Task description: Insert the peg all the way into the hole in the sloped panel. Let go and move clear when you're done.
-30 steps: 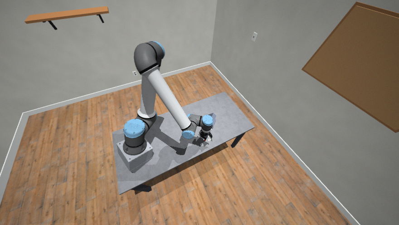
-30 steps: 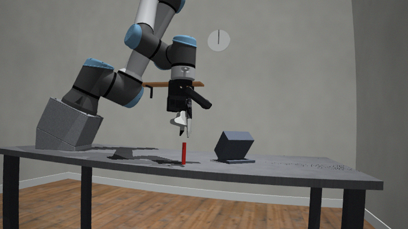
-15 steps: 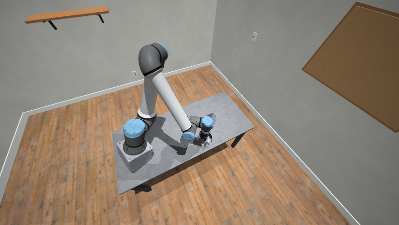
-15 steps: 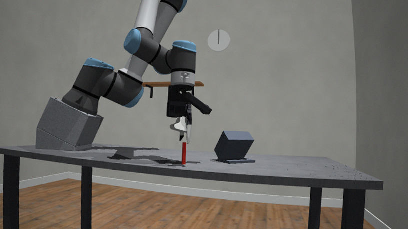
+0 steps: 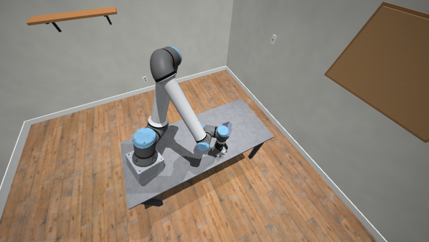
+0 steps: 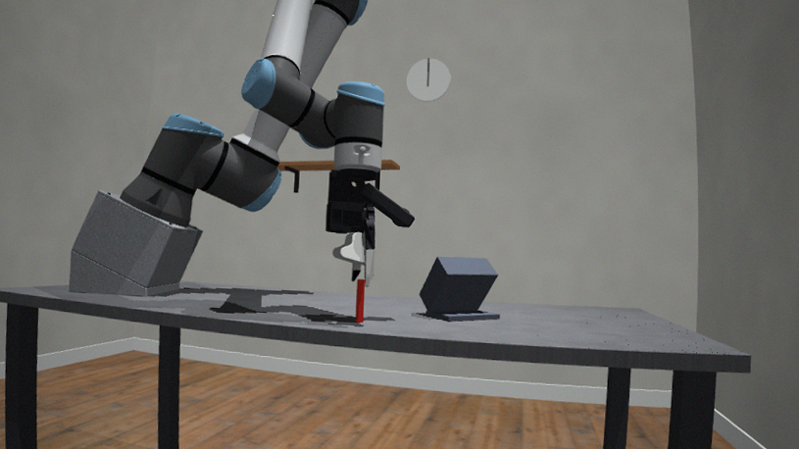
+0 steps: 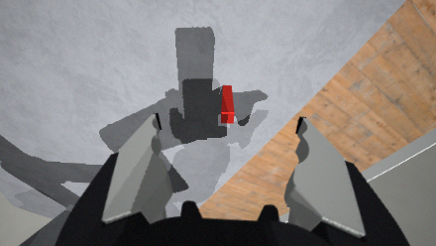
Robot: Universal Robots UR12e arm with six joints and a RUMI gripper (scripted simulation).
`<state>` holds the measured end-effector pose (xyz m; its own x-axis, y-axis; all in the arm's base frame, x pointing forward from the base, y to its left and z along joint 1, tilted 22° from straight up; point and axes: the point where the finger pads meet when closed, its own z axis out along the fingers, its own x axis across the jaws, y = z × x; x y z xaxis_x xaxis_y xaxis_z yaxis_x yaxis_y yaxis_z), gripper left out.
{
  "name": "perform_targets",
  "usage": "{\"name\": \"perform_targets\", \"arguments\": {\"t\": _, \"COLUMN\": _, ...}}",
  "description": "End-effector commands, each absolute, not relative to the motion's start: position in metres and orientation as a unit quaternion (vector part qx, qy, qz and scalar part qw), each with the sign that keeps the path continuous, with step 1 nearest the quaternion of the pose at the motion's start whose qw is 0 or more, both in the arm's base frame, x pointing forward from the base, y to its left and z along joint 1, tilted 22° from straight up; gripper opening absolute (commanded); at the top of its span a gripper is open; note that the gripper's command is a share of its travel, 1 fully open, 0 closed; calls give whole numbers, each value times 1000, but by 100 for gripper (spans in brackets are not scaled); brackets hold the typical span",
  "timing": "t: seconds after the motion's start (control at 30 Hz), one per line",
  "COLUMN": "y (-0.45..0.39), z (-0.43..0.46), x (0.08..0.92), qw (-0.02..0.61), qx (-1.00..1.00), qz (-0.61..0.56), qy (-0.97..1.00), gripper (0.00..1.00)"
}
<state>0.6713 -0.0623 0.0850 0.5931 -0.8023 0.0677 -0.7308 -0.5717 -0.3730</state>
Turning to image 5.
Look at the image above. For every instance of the grey sloped panel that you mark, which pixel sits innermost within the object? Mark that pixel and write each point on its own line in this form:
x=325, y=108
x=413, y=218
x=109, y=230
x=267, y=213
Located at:
x=228, y=125

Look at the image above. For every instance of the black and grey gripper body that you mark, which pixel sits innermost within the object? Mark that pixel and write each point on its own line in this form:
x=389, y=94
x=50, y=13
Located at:
x=219, y=146

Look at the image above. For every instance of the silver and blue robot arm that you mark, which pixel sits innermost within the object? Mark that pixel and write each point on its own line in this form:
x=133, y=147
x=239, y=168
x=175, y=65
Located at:
x=164, y=63

